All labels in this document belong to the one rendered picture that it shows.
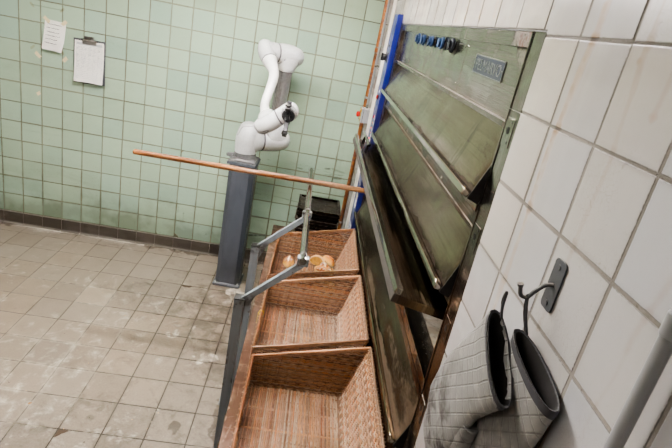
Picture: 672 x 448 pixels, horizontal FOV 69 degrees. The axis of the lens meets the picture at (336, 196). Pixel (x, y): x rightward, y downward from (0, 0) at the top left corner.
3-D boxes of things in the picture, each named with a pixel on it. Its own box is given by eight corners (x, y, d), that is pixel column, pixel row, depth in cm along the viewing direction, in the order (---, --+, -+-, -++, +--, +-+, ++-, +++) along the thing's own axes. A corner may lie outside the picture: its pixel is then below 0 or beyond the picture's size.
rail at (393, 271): (354, 136, 293) (357, 137, 293) (393, 293, 125) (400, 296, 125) (355, 133, 292) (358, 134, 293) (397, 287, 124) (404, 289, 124)
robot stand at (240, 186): (218, 271, 392) (233, 153, 359) (243, 276, 393) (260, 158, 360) (211, 284, 373) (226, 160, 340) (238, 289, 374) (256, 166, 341)
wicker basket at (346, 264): (347, 265, 318) (356, 227, 309) (350, 314, 265) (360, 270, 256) (274, 253, 315) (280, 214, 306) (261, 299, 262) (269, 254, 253)
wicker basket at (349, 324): (352, 318, 262) (362, 273, 253) (357, 394, 209) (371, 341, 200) (262, 304, 258) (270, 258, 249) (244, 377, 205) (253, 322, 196)
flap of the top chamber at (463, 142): (386, 94, 284) (405, 64, 279) (475, 203, 116) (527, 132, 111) (379, 90, 284) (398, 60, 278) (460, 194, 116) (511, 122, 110)
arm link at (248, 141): (230, 148, 350) (234, 118, 343) (254, 149, 360) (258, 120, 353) (238, 155, 337) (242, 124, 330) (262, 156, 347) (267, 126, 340)
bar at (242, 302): (285, 326, 341) (315, 168, 302) (264, 492, 221) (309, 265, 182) (241, 320, 338) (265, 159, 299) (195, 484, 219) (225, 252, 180)
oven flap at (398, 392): (359, 216, 311) (376, 190, 305) (399, 448, 142) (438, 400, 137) (353, 213, 310) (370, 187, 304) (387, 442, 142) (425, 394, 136)
